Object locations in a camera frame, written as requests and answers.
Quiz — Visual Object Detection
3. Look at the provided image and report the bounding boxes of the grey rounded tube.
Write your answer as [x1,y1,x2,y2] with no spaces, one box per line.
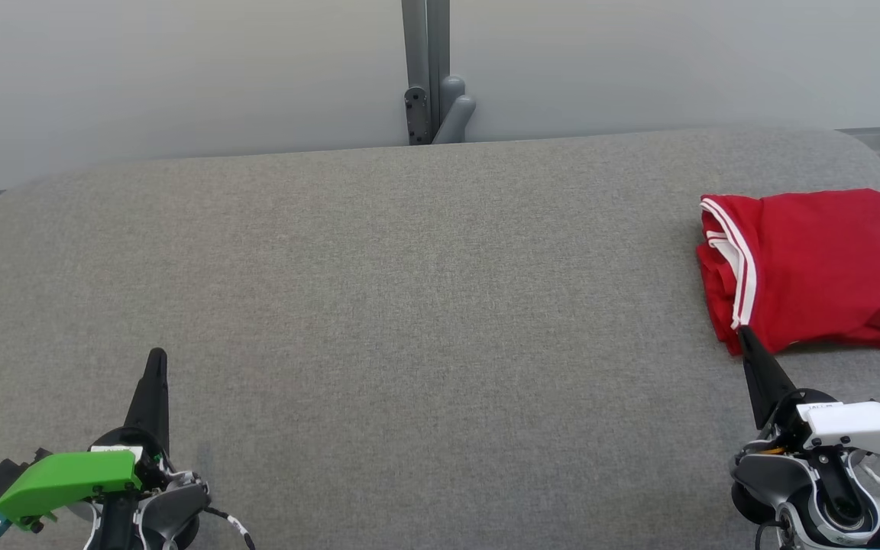
[432,75,477,144]

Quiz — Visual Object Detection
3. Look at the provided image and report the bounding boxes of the dark grey screwed bracket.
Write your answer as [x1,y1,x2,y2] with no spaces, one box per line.
[405,86,430,145]

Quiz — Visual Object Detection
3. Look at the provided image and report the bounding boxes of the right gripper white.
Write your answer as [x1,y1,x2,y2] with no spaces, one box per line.
[737,325,880,461]

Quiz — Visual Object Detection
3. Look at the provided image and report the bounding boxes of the red basketball jersey white sleeves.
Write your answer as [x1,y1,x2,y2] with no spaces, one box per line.
[698,188,880,356]

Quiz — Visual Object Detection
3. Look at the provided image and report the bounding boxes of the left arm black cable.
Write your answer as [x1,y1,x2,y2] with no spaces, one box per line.
[203,504,257,550]

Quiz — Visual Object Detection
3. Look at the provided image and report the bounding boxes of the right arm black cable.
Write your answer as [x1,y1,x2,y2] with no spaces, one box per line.
[753,519,792,550]

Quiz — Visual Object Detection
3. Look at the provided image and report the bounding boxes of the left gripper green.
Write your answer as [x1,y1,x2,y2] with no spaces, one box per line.
[0,348,175,533]

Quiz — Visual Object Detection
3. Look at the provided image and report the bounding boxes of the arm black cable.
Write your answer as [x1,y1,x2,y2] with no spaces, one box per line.
[753,519,792,550]
[203,504,257,550]

